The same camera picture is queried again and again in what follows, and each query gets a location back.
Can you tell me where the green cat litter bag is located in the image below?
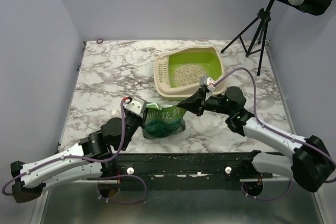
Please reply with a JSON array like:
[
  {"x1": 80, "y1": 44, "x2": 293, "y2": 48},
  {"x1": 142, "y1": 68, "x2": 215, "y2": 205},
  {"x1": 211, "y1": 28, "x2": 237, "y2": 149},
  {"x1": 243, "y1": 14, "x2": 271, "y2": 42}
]
[{"x1": 142, "y1": 103, "x2": 186, "y2": 139}]

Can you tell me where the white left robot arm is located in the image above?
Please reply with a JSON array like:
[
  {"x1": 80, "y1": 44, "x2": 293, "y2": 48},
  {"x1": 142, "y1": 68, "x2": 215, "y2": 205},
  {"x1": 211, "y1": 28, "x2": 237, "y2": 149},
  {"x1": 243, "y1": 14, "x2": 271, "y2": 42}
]
[{"x1": 9, "y1": 112, "x2": 145, "y2": 203}]

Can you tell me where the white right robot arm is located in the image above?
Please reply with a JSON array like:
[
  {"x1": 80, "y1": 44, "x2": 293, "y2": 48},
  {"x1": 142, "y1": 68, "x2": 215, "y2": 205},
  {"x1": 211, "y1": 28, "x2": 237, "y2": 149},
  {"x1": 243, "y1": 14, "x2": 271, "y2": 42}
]
[{"x1": 177, "y1": 87, "x2": 335, "y2": 193}]

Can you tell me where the clean litter pile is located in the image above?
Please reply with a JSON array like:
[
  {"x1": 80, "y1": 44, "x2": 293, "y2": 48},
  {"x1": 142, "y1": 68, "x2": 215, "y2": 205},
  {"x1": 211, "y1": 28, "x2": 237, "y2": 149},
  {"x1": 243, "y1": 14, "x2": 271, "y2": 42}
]
[{"x1": 173, "y1": 63, "x2": 206, "y2": 87}]

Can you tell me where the green and beige litter box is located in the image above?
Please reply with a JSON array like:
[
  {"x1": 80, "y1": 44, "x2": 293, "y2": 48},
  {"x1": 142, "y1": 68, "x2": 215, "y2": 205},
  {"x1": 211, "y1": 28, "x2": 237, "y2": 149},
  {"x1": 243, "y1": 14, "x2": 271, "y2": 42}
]
[{"x1": 153, "y1": 46, "x2": 225, "y2": 100}]

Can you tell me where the black tripod stand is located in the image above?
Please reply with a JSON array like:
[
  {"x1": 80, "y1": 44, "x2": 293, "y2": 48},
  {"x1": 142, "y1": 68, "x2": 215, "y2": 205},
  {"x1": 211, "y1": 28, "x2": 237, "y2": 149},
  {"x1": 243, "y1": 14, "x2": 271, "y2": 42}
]
[{"x1": 220, "y1": 0, "x2": 275, "y2": 76}]

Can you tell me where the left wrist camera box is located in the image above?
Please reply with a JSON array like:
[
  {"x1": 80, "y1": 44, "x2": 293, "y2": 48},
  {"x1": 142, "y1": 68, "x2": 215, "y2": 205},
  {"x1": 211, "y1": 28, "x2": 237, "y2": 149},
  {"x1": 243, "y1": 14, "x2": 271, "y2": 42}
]
[{"x1": 123, "y1": 97, "x2": 147, "y2": 116}]

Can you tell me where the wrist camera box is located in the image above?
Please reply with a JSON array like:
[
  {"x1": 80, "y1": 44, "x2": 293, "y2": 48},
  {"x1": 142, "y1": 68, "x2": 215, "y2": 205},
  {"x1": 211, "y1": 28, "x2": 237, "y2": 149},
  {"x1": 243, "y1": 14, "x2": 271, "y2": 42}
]
[
  {"x1": 199, "y1": 75, "x2": 215, "y2": 93},
  {"x1": 123, "y1": 97, "x2": 147, "y2": 116}
]

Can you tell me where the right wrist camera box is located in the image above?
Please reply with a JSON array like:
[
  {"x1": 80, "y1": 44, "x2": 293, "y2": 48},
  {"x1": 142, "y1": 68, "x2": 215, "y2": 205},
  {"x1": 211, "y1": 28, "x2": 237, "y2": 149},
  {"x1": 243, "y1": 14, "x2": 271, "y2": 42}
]
[{"x1": 199, "y1": 75, "x2": 215, "y2": 93}]

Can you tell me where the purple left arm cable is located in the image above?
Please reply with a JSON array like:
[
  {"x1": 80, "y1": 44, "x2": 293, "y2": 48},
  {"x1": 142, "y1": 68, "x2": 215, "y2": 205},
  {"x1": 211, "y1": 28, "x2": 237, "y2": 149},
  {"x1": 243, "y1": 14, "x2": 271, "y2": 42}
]
[{"x1": 2, "y1": 98, "x2": 132, "y2": 196}]

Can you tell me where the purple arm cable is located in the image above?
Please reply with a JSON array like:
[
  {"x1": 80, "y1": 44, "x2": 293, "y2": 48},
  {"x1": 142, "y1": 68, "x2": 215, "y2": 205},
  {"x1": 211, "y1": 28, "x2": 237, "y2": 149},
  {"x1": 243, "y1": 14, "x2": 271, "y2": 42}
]
[
  {"x1": 2, "y1": 98, "x2": 132, "y2": 196},
  {"x1": 209, "y1": 67, "x2": 336, "y2": 184}
]

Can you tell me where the black mounting rail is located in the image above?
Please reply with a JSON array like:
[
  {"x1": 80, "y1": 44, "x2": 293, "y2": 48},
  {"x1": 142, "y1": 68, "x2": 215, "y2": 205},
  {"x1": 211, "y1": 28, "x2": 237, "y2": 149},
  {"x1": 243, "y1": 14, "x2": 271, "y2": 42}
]
[{"x1": 99, "y1": 151, "x2": 272, "y2": 190}]

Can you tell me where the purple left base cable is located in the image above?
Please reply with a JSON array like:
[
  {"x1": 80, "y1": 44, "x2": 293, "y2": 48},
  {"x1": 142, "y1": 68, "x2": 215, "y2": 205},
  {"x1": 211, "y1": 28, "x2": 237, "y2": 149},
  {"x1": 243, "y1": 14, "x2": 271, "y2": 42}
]
[{"x1": 98, "y1": 173, "x2": 148, "y2": 204}]

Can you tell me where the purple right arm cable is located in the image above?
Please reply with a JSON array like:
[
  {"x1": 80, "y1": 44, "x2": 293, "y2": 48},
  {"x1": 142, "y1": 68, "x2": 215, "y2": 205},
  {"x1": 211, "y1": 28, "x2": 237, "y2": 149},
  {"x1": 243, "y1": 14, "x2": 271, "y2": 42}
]
[{"x1": 209, "y1": 67, "x2": 336, "y2": 184}]

